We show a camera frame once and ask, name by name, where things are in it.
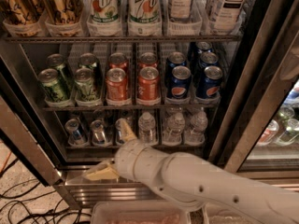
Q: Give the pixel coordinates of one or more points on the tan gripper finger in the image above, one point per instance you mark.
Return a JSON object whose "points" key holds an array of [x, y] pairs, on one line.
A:
{"points": [[104, 170], [127, 133]]}

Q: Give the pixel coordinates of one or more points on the redbull can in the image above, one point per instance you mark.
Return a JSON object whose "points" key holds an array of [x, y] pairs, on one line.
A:
{"points": [[99, 137], [120, 132], [76, 131]]}

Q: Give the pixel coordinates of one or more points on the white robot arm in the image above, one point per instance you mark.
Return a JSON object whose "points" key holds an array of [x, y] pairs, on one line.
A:
{"points": [[188, 182]]}

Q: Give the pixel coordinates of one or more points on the front left orange can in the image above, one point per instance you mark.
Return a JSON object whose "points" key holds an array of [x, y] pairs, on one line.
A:
{"points": [[117, 83]]}

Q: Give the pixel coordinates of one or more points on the orange can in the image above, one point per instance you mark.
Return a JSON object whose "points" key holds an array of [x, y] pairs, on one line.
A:
{"points": [[118, 60], [148, 59], [148, 83], [117, 83]]}

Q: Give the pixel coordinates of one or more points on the front right orange can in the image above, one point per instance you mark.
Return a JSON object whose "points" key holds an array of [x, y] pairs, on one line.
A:
{"points": [[148, 83]]}

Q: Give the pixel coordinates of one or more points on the green can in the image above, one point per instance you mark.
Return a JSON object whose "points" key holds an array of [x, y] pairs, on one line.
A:
{"points": [[53, 85], [86, 85], [58, 62], [88, 60]]}

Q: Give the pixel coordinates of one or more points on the front left pepsi can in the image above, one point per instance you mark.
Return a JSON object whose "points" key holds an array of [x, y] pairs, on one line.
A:
{"points": [[179, 83]]}

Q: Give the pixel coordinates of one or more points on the pepsi can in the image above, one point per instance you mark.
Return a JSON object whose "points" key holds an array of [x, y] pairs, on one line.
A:
{"points": [[205, 60], [210, 82], [179, 83], [174, 59], [196, 48]]}

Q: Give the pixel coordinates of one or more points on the rear left orange can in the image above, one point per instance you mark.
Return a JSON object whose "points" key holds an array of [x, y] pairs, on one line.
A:
{"points": [[118, 60]]}

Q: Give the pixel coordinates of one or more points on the rear right orange can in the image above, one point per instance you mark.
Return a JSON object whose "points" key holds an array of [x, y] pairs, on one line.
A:
{"points": [[148, 59]]}

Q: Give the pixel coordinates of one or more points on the front left green can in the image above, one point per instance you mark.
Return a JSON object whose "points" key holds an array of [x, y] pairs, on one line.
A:
{"points": [[53, 85]]}

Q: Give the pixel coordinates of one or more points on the rear left pepsi can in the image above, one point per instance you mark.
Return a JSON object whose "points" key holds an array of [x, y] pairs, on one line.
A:
{"points": [[174, 59]]}

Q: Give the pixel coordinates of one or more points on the front right pepsi can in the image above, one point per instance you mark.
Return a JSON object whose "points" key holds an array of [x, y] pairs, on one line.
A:
{"points": [[210, 82]]}

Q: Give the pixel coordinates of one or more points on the open fridge door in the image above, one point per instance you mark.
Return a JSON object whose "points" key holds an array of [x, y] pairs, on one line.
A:
{"points": [[35, 134]]}

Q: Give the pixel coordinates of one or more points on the rear left green can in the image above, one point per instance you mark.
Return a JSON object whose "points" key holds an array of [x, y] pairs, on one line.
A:
{"points": [[58, 62]]}

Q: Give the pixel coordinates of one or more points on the rear right pepsi can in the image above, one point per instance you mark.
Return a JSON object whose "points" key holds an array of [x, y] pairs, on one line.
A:
{"points": [[196, 48]]}

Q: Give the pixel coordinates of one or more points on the middle right pepsi can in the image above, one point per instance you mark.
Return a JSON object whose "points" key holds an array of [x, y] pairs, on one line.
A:
{"points": [[205, 60]]}

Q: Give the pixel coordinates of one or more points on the right glass fridge door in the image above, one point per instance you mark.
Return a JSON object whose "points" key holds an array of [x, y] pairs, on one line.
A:
{"points": [[264, 72]]}

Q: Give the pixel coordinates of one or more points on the left water bottle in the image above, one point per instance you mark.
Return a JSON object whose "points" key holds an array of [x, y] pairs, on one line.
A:
{"points": [[147, 128]]}

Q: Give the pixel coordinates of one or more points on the water bottle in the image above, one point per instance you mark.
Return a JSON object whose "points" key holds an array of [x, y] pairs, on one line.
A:
{"points": [[174, 128], [195, 133], [147, 128]]}

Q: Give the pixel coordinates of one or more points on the left clear plastic bin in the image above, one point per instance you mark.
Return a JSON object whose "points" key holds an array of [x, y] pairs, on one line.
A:
{"points": [[139, 212]]}

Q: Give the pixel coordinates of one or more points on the clear plastic bin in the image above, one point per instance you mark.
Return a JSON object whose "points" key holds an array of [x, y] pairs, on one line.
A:
{"points": [[139, 212], [214, 214]]}

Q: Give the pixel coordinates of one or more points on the middle water bottle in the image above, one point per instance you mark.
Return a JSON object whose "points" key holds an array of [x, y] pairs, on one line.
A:
{"points": [[174, 128]]}

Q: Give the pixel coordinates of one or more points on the right water bottle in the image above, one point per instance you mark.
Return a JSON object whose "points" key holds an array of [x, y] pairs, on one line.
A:
{"points": [[195, 133]]}

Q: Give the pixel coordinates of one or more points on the right clear plastic bin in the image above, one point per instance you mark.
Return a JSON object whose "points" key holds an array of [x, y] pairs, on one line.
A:
{"points": [[214, 214]]}

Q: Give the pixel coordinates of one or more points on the left 7up bottle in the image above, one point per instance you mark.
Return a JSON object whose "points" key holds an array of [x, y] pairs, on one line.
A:
{"points": [[104, 11]]}

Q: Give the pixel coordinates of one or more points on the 7up bottle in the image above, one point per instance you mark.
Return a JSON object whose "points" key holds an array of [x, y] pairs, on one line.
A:
{"points": [[104, 11], [144, 11]]}

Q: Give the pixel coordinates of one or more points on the right 7up bottle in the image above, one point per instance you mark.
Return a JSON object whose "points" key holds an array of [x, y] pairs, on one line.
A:
{"points": [[144, 11]]}

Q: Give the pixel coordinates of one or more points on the amber drink bottle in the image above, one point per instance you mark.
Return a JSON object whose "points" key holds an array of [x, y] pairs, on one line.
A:
{"points": [[64, 12], [22, 12]]}

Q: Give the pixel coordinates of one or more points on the left tea bottle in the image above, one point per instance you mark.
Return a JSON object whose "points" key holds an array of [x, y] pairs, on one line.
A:
{"points": [[180, 10]]}

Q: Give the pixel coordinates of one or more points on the tea bottle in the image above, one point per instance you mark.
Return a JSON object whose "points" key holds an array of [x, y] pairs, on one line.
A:
{"points": [[223, 15], [180, 10]]}

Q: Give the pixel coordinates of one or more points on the left amber drink bottle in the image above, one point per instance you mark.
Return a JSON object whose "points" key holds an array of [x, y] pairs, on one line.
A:
{"points": [[22, 12]]}

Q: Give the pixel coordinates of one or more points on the right tea bottle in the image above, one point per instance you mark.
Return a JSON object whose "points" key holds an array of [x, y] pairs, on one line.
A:
{"points": [[223, 15]]}

